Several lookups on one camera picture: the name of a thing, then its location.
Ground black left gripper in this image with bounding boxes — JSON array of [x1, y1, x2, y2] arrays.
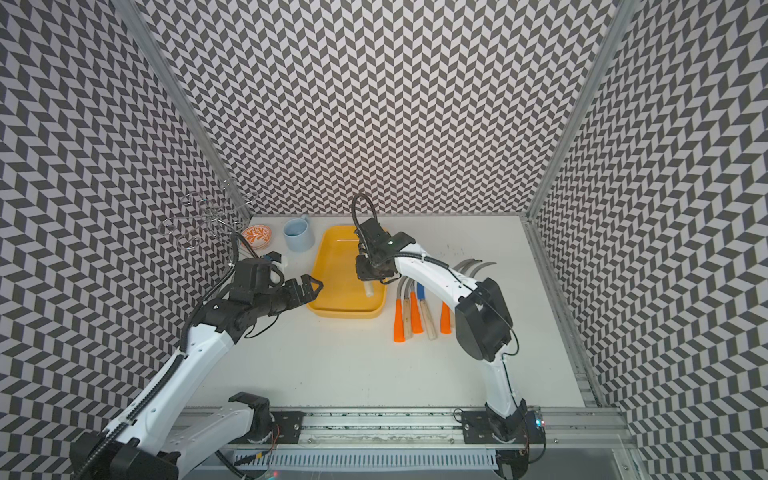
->
[[254, 275, 324, 319]]

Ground sickle wooden handle group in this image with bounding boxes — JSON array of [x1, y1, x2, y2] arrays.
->
[[402, 280, 413, 339]]

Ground blue sickle wooden handle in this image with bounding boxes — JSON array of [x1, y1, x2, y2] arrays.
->
[[416, 283, 437, 340]]

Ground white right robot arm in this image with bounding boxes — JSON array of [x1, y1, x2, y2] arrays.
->
[[355, 226, 527, 443]]

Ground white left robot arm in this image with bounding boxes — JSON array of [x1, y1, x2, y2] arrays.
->
[[70, 259, 323, 479]]

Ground yellow plastic storage box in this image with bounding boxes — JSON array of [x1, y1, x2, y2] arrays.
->
[[309, 225, 387, 320]]

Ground light blue ceramic cup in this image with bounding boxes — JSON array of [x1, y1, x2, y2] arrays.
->
[[282, 215, 315, 253]]

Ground orange patterned white bowl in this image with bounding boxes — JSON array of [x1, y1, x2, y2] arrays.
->
[[242, 224, 273, 250]]

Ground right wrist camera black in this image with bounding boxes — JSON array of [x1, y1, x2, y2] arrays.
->
[[356, 218, 387, 243]]

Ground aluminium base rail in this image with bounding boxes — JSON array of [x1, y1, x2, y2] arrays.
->
[[193, 407, 648, 479]]

